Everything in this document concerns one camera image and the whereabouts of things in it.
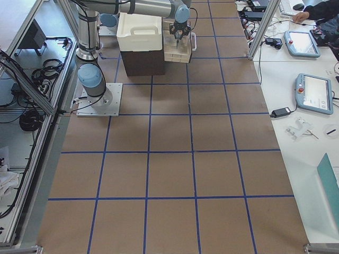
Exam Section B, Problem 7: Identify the upper teach pendant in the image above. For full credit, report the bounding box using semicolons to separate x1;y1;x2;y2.
283;31;320;58

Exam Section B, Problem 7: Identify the aluminium frame post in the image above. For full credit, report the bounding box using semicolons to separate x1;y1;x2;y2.
247;0;280;60

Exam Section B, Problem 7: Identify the lower teach pendant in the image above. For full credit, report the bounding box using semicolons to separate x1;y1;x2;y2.
295;73;333;115

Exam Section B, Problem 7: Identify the black power adapter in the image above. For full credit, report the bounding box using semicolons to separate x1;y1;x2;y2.
270;107;291;118

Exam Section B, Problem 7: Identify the white plastic tray cabinet top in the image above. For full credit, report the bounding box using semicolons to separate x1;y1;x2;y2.
117;13;163;51

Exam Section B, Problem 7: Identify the teach pendant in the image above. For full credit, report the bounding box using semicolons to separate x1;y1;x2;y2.
295;73;333;115
283;31;320;58

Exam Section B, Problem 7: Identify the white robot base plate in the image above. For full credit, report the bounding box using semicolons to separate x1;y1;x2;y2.
76;83;123;117

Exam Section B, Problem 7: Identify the wooden drawer with white handle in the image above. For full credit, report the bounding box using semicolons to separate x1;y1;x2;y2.
163;30;197;64

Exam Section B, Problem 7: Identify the person hand at desk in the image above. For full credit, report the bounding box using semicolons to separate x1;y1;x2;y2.
292;12;309;23

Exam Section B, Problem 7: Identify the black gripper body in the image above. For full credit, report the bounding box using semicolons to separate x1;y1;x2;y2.
169;22;191;36

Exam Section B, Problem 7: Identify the dark brown cabinet body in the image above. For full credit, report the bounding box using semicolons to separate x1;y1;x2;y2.
121;50;165;77

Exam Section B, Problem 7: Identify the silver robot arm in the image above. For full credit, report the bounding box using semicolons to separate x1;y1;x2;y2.
74;1;191;110

